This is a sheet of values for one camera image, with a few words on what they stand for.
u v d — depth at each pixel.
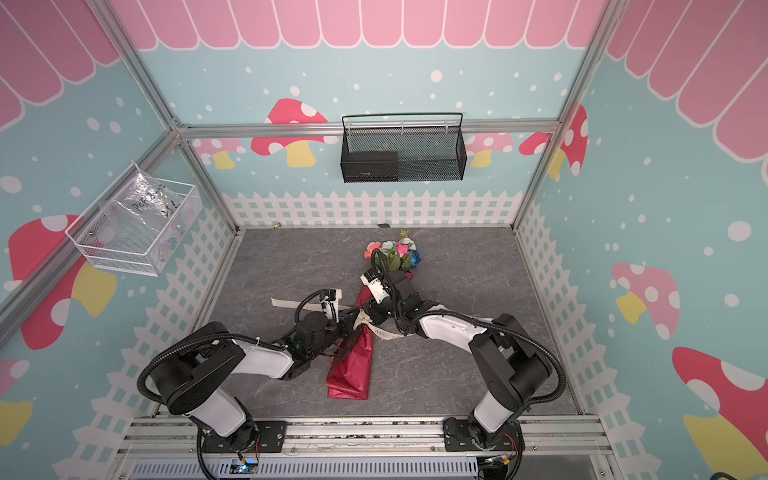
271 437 0.75
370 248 1.12
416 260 1.07
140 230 0.74
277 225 1.24
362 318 0.82
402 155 0.93
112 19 0.70
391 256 1.06
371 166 0.94
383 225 1.25
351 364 0.73
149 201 0.74
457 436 0.74
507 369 0.43
